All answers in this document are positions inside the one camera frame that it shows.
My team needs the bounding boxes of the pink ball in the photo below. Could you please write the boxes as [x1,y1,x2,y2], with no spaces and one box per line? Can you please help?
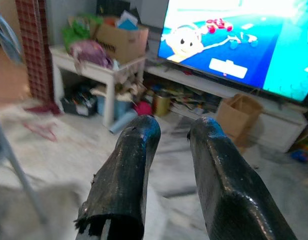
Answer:
[133,101,154,117]

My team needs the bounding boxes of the blue plastic bin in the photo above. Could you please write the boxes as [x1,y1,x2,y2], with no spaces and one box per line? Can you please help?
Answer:
[96,94,134,121]

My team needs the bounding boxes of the grey metal pole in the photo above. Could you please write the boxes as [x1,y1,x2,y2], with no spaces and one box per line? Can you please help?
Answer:
[0,112,49,226]

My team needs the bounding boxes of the flat screen television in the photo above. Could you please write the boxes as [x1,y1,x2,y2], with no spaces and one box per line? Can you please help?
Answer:
[157,0,308,102]

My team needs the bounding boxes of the yellow tin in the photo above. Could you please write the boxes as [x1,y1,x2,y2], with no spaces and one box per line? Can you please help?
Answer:
[152,93,172,117]

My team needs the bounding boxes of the black storage box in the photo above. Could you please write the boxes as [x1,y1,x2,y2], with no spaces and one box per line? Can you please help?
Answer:
[60,86,99,117]

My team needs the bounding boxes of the blue toy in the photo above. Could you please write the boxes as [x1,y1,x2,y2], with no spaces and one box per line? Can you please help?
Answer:
[290,148,308,163]

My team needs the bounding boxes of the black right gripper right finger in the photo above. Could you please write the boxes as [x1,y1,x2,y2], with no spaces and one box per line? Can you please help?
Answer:
[186,116,299,240]

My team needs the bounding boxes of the brown paper bag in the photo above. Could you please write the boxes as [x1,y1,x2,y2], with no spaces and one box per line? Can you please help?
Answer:
[215,93,265,148]

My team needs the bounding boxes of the red plaid curtain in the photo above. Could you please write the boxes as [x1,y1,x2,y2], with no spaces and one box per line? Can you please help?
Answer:
[15,0,56,106]

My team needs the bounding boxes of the green bag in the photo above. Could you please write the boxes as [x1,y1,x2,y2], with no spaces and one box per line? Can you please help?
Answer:
[62,14,104,52]

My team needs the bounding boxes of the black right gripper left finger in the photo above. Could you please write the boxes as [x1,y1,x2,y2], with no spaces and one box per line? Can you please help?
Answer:
[74,114,162,240]

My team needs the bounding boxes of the brown cardboard box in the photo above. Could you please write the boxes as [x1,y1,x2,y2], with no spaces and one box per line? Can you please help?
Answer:
[93,17,150,65]

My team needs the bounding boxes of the blue papers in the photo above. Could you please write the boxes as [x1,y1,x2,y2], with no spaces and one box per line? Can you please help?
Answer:
[115,9,140,31]

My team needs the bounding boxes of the purple cloth bundle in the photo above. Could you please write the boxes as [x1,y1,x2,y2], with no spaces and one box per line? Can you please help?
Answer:
[68,39,115,71]

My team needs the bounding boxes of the pile of books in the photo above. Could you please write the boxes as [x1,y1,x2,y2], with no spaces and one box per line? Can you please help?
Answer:
[168,86,221,116]

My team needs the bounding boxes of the light blue rolled mat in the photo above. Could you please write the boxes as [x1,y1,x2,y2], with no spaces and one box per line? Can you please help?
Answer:
[108,111,140,135]

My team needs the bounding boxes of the red clothes hanger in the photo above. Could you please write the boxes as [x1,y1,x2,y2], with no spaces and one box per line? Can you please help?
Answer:
[22,121,59,142]

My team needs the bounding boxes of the white television stand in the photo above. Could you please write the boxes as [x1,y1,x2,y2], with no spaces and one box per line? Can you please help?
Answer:
[143,63,308,153]

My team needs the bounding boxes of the white side table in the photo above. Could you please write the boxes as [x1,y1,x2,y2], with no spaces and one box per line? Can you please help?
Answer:
[49,44,147,128]

